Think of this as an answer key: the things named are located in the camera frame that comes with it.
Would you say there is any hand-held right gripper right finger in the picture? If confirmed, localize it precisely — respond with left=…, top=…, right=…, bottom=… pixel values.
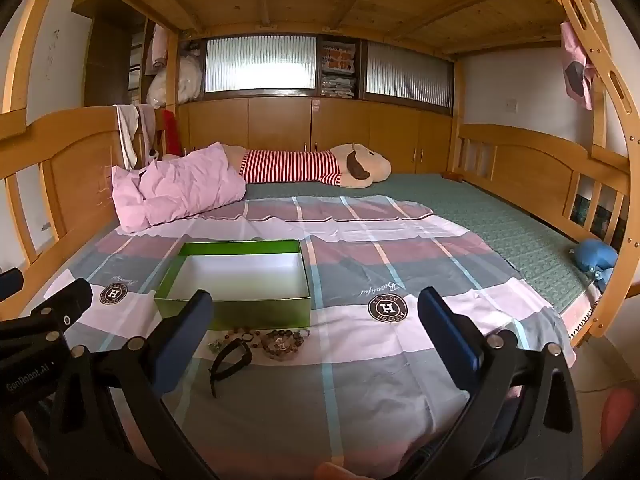
left=417, top=287, right=583, bottom=431

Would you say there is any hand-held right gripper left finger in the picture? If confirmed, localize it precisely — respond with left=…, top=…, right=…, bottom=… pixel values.
left=60, top=289, right=215, bottom=411

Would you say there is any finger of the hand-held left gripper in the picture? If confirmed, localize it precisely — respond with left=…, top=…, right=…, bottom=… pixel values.
left=0, top=268, right=25, bottom=306
left=30, top=278, right=93, bottom=341

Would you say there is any black hair band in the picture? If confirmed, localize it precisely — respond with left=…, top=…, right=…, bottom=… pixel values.
left=209, top=337, right=254, bottom=399

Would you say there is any green cardboard box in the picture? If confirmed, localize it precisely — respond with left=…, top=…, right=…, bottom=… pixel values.
left=153, top=239, right=313, bottom=332

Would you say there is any red amber bead bracelet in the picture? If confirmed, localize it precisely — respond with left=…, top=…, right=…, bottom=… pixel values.
left=265, top=328, right=313, bottom=342

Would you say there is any plaid bedsheet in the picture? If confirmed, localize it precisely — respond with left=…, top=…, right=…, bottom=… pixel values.
left=42, top=195, right=576, bottom=480

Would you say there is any pink duvet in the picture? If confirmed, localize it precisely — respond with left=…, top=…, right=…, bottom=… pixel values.
left=111, top=142, right=247, bottom=234

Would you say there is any blue plush toy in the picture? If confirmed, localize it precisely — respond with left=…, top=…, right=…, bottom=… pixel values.
left=567, top=239, right=621, bottom=291

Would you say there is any white grey garment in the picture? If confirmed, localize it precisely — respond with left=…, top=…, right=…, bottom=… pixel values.
left=114, top=104, right=161, bottom=170

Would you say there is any red round object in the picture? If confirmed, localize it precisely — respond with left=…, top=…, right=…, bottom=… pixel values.
left=600, top=390, right=640, bottom=451

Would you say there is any red cloth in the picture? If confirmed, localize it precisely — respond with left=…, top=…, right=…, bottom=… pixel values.
left=162, top=110, right=181, bottom=157

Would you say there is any striped plush toy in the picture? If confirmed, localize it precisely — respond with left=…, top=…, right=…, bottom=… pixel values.
left=220, top=142, right=392, bottom=190

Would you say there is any white plastic bag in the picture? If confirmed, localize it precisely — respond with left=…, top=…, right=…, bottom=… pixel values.
left=147, top=72, right=168, bottom=108
left=177, top=52, right=205, bottom=103

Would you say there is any wooden cabinet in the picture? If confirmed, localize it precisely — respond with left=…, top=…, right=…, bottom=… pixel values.
left=177, top=96, right=456, bottom=175

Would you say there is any dark wooden wardrobe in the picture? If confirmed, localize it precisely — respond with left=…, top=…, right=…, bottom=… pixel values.
left=72, top=0, right=151, bottom=108

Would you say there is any pink hanging garment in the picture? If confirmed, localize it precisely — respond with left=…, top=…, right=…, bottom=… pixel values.
left=150, top=25, right=171, bottom=71

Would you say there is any ribbed glass window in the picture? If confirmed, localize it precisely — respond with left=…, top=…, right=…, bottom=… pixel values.
left=365, top=41, right=453, bottom=108
left=205, top=36, right=318, bottom=95

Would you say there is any stack of folded clothes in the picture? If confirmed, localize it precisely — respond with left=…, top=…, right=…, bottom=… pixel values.
left=320, top=42, right=358, bottom=98

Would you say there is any pink hanging cloth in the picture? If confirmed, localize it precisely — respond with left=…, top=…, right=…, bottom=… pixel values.
left=560, top=21, right=598, bottom=111

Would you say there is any wooden bunk bed frame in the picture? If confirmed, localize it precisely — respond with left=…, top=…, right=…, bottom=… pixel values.
left=0, top=0, right=640, bottom=351

